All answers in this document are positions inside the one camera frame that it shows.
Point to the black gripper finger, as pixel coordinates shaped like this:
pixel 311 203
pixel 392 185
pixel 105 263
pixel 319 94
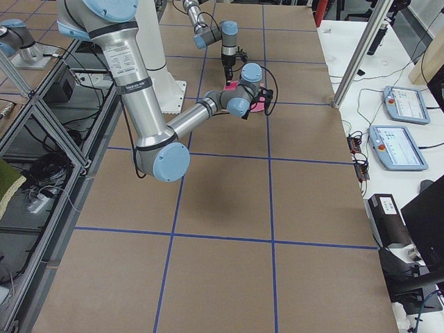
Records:
pixel 228 76
pixel 245 116

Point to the aluminium frame rack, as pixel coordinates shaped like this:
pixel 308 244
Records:
pixel 58 146

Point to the aluminium frame post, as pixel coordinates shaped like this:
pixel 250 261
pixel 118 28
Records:
pixel 366 39

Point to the black monitor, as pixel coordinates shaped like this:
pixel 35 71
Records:
pixel 423 217

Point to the lower teach pendant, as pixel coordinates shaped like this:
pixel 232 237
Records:
pixel 395 148

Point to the upper teach pendant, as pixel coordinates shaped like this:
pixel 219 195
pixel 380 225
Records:
pixel 405 105

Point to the black power adapter box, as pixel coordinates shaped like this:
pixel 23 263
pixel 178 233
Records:
pixel 62 90

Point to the green cloth with fringe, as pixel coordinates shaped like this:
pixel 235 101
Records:
pixel 11 181

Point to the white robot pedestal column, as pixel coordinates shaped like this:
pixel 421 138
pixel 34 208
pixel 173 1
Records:
pixel 170 93

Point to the pink towel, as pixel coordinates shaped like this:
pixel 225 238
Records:
pixel 233 86

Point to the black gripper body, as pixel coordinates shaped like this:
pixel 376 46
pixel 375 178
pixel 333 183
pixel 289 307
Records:
pixel 246 114
pixel 227 63

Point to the white power strip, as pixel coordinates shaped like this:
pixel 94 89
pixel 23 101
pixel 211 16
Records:
pixel 37 203

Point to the black box with label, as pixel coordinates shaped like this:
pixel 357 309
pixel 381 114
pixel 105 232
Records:
pixel 387 223

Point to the teach pendant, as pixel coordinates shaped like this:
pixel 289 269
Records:
pixel 395 148
pixel 405 105

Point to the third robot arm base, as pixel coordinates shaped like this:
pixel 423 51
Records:
pixel 18 44

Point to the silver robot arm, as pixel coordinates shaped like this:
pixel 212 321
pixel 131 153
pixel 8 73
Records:
pixel 129 36
pixel 225 32

